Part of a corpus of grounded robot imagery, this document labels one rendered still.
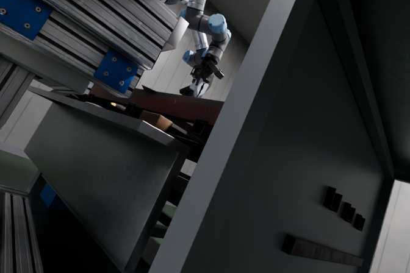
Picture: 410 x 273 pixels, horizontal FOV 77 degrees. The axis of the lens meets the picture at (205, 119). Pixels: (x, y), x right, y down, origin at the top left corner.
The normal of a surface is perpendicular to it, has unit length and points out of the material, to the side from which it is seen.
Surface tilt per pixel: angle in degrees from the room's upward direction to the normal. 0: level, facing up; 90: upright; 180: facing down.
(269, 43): 90
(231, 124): 90
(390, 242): 90
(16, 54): 90
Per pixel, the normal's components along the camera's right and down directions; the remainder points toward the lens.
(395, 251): -0.68, -0.44
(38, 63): 0.61, 0.10
